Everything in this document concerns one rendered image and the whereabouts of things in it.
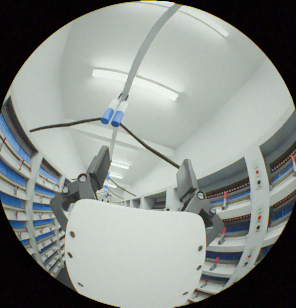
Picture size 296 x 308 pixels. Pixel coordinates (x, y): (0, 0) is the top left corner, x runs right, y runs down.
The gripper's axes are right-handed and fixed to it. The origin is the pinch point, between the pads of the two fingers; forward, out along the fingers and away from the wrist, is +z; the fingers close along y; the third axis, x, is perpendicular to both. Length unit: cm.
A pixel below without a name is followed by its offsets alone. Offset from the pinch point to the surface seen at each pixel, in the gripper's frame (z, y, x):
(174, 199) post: 27, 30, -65
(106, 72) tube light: 128, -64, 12
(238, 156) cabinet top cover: 20.7, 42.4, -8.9
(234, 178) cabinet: 22, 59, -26
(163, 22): 64, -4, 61
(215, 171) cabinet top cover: 24, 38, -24
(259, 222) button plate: -12.5, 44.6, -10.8
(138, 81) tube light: 136, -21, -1
